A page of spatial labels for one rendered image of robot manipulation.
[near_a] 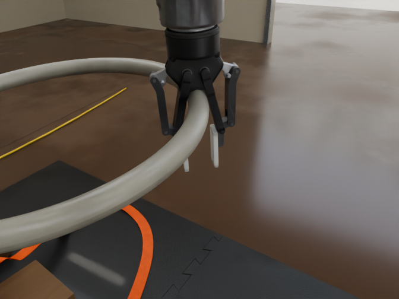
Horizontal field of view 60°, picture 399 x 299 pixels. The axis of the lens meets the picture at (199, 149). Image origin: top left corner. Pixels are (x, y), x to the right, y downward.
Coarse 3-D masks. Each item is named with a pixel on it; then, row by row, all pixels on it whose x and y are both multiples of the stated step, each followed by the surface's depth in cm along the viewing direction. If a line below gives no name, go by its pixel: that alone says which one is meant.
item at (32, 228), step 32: (64, 64) 68; (96, 64) 67; (128, 64) 65; (160, 64) 62; (192, 96) 49; (192, 128) 42; (160, 160) 36; (96, 192) 33; (128, 192) 34; (0, 224) 30; (32, 224) 30; (64, 224) 31
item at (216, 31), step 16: (176, 32) 45; (208, 32) 44; (176, 48) 45; (192, 48) 45; (208, 48) 45; (176, 64) 48; (192, 64) 48; (208, 64) 49; (176, 80) 49; (192, 80) 50
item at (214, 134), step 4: (212, 124) 57; (212, 128) 56; (212, 132) 56; (216, 132) 55; (212, 136) 56; (216, 136) 55; (212, 140) 57; (216, 140) 56; (212, 144) 57; (216, 144) 56; (212, 148) 58; (216, 148) 56; (212, 152) 59; (216, 152) 57; (212, 156) 59; (216, 156) 57; (212, 160) 60; (216, 160) 58; (216, 164) 58
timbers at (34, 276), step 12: (36, 264) 126; (12, 276) 122; (24, 276) 122; (36, 276) 122; (48, 276) 122; (0, 288) 117; (12, 288) 117; (24, 288) 117; (36, 288) 117; (48, 288) 117; (60, 288) 117
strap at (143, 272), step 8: (128, 208) 169; (136, 216) 164; (144, 224) 159; (144, 232) 155; (144, 240) 151; (152, 240) 151; (24, 248) 134; (32, 248) 134; (144, 248) 147; (152, 248) 147; (16, 256) 129; (24, 256) 130; (144, 256) 143; (152, 256) 143; (144, 264) 140; (144, 272) 136; (136, 280) 133; (144, 280) 133; (136, 288) 130; (128, 296) 127; (136, 296) 127
